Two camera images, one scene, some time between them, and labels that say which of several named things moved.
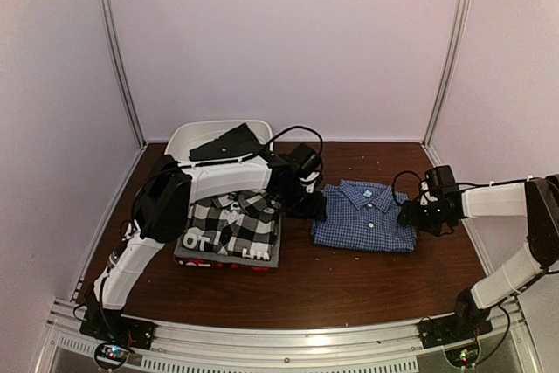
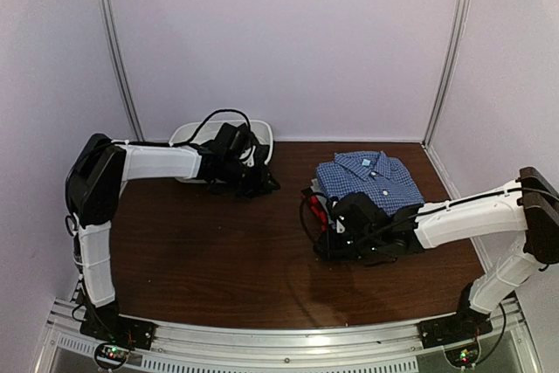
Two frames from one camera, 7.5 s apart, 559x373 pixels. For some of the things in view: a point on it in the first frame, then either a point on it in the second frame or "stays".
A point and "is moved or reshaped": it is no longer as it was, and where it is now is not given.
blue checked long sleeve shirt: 363,216 is moved or reshaped
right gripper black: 410,216 → 330,248
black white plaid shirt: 240,224 is moved or reshaped
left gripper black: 314,210 → 260,184
